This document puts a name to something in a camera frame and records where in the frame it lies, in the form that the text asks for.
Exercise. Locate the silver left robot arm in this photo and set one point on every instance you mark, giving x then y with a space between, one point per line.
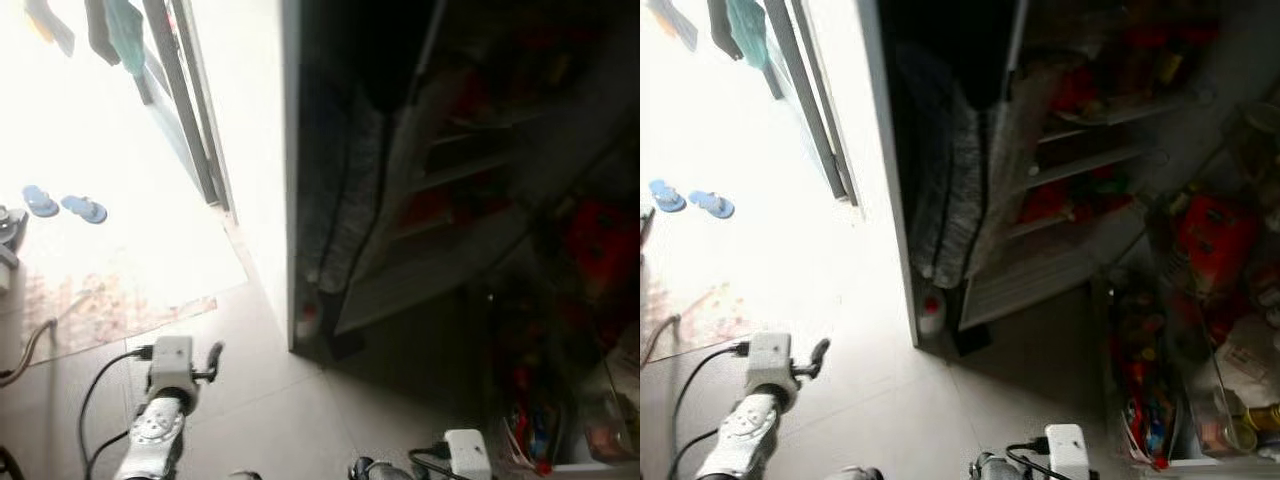
745 430
150 435

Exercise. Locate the grey fridge door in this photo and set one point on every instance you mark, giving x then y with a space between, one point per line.
1040 280

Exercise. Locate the white bottle with red cap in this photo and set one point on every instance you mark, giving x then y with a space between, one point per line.
931 315
307 315

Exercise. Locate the pink patterned floor mat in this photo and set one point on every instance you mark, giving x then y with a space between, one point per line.
690 322
110 312

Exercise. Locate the black robot left foot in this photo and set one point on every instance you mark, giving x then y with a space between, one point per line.
245 476
855 473

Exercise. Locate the blue flip-flop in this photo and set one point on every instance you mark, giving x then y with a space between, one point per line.
665 195
85 208
712 204
40 200

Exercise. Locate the grey textured cloth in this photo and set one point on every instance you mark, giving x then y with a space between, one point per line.
955 190
350 200

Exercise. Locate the red food package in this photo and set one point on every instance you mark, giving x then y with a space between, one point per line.
1215 235
600 240

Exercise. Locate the colourful food packs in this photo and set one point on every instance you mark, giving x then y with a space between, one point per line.
1145 420
525 430

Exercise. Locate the teal hanging cloth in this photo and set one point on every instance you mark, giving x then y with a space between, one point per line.
748 30
125 35

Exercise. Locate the dark hanging cloth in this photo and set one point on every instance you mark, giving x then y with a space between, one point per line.
722 25
100 25

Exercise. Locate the light hanging cloth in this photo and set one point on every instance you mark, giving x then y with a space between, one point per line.
672 20
50 25

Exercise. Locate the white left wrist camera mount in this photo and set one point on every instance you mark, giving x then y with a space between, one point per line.
770 355
172 360

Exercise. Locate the dark sliding door frame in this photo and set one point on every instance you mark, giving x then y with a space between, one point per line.
815 100
185 110

